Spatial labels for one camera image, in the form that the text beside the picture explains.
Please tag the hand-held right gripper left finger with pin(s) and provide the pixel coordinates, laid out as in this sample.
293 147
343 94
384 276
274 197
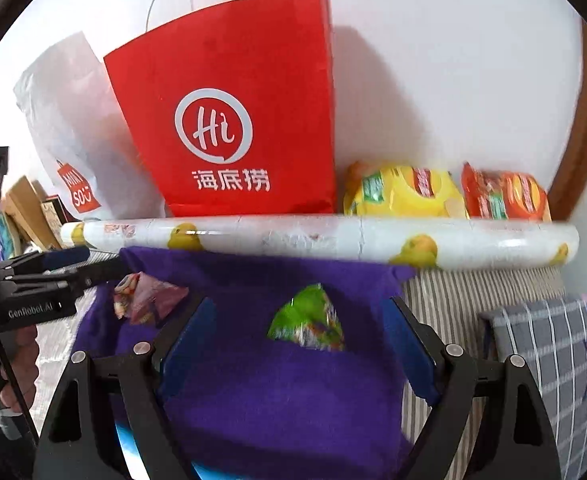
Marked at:
189 345

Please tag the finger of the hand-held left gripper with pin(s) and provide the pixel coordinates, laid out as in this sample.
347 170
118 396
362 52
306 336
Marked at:
93 272
63 257

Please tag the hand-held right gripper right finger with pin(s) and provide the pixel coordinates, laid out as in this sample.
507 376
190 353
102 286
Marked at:
413 350

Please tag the magenta printed snack packet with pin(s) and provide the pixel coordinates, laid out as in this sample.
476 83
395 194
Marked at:
148 297

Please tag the green snack packet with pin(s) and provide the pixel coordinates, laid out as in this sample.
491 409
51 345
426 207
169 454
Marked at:
308 320

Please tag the person's left hand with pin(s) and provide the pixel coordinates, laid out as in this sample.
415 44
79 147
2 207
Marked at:
21 355

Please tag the striped bed sheet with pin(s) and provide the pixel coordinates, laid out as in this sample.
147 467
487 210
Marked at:
448 305

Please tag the cardboard box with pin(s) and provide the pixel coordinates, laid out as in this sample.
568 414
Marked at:
26 205

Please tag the purple cloth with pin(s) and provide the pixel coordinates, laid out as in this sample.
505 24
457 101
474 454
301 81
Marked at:
283 400

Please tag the blue and white packet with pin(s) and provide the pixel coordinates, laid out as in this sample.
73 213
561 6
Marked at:
125 452

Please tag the white plastic bag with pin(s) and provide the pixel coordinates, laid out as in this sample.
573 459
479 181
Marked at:
73 125

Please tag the grey checked pillow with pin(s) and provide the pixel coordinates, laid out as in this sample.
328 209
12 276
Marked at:
548 360

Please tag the fruit-print plastic film roll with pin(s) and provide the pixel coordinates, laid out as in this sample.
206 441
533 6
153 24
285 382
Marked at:
298 237

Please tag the yellow snack bag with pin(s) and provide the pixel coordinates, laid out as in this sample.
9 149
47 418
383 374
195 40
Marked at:
403 192

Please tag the orange snack bag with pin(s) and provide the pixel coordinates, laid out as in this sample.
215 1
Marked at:
508 195

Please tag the red paper bag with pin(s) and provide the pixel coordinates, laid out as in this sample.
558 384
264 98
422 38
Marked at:
228 125

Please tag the brown wooden door frame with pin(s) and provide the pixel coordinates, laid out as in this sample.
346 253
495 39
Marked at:
581 125

